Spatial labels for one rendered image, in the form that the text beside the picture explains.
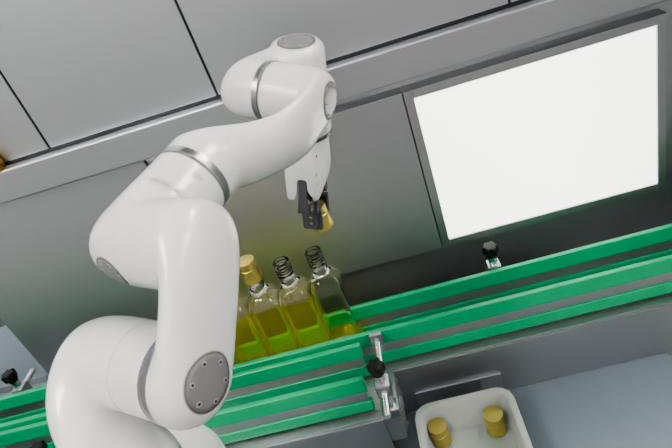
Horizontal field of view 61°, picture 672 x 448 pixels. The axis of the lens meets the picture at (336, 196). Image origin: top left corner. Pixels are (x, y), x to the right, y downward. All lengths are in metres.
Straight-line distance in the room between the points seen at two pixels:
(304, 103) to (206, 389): 0.31
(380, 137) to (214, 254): 0.55
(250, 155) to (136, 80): 0.45
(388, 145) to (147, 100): 0.42
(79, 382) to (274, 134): 0.30
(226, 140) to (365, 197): 0.50
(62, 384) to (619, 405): 0.90
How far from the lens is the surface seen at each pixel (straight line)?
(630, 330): 1.16
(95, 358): 0.56
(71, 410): 0.59
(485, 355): 1.10
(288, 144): 0.62
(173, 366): 0.49
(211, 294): 0.50
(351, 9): 0.94
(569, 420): 1.14
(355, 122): 0.98
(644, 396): 1.18
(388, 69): 0.96
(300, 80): 0.66
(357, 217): 1.07
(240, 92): 0.70
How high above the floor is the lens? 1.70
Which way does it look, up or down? 31 degrees down
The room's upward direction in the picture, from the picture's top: 20 degrees counter-clockwise
